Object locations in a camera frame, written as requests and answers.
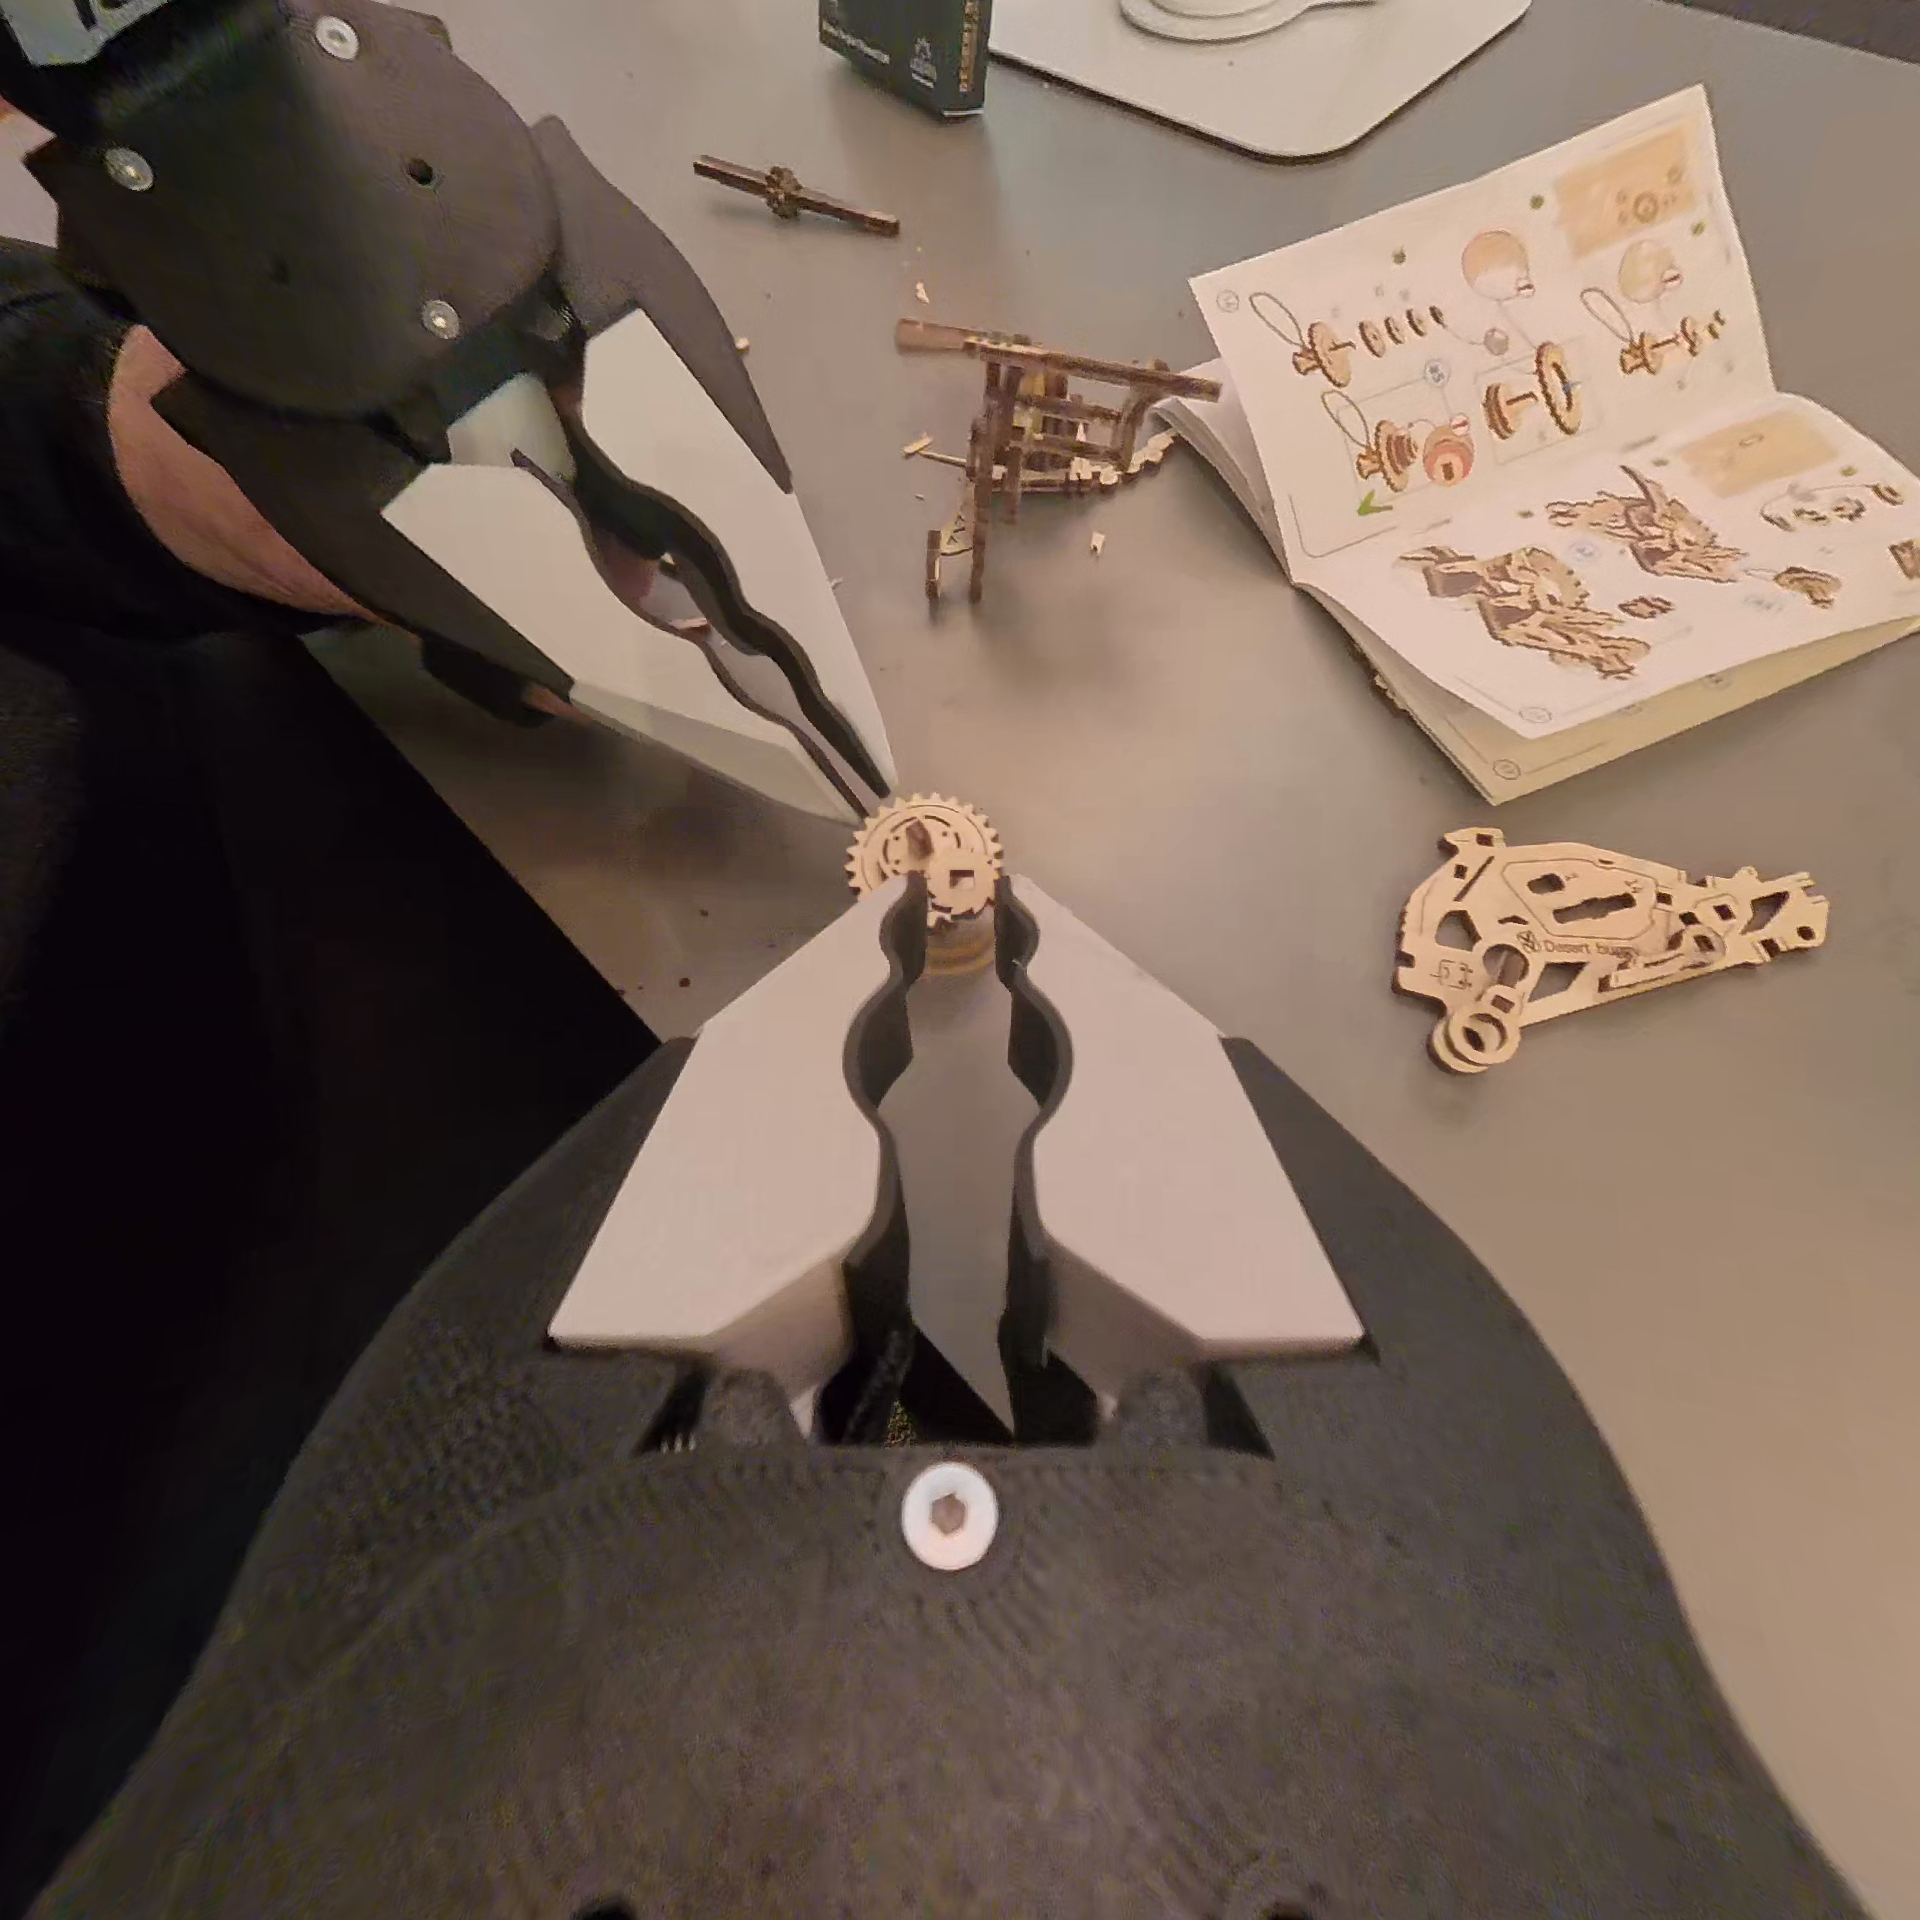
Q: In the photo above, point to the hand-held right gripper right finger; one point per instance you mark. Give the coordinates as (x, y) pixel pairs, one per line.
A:
(1201, 1200)

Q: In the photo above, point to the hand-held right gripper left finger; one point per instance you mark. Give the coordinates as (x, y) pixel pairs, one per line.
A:
(721, 1200)

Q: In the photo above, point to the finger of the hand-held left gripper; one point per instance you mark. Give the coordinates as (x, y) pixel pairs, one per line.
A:
(495, 586)
(750, 511)

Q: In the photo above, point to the wooden hub disc part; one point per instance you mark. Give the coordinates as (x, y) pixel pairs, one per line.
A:
(956, 961)

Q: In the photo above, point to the small wooden gear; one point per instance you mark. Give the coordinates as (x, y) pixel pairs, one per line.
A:
(972, 827)

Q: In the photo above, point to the person's left forearm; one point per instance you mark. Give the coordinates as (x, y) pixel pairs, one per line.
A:
(61, 493)

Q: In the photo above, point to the partly built wooden model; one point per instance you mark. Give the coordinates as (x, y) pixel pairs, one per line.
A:
(1049, 360)

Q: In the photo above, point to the dark green model box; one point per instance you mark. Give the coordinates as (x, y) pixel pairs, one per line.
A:
(902, 59)

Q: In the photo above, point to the person's left hand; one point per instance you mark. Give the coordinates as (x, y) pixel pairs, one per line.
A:
(196, 493)

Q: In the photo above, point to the dark wooden rod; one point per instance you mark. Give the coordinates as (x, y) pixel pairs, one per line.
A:
(796, 194)

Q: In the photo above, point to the flat wooden car body panel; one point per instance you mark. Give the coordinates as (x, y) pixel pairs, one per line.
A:
(1441, 944)

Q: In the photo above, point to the wavy wooden strip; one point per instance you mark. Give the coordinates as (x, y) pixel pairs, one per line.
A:
(1156, 447)

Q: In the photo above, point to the open instruction booklet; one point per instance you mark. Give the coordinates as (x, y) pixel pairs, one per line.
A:
(1307, 493)

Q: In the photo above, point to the white document stand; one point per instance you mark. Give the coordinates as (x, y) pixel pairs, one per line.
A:
(1350, 90)

